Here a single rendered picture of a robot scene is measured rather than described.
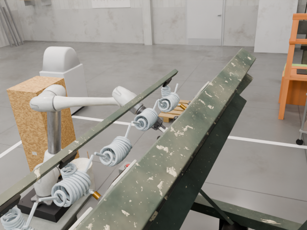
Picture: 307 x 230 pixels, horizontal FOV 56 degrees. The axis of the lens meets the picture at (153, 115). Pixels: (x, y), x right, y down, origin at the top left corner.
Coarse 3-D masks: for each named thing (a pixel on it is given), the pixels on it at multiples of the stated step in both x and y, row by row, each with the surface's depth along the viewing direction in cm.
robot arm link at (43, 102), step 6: (48, 90) 198; (36, 96) 194; (42, 96) 191; (48, 96) 191; (30, 102) 192; (36, 102) 190; (42, 102) 189; (48, 102) 188; (36, 108) 191; (42, 108) 190; (48, 108) 189
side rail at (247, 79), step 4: (244, 76) 163; (248, 76) 165; (244, 80) 164; (248, 80) 163; (244, 84) 165; (248, 84) 164; (240, 88) 167; (244, 88) 166; (236, 92) 169; (240, 92) 168
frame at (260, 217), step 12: (204, 204) 213; (228, 204) 212; (216, 216) 212; (228, 216) 207; (240, 216) 202; (252, 216) 200; (264, 216) 200; (228, 228) 200; (240, 228) 204; (252, 228) 201; (264, 228) 197; (276, 228) 192; (288, 228) 189
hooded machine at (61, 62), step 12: (48, 48) 528; (60, 48) 521; (72, 48) 532; (48, 60) 522; (60, 60) 513; (72, 60) 534; (48, 72) 520; (60, 72) 515; (72, 72) 532; (72, 84) 536; (84, 84) 572; (72, 96) 540; (84, 96) 577; (72, 108) 544
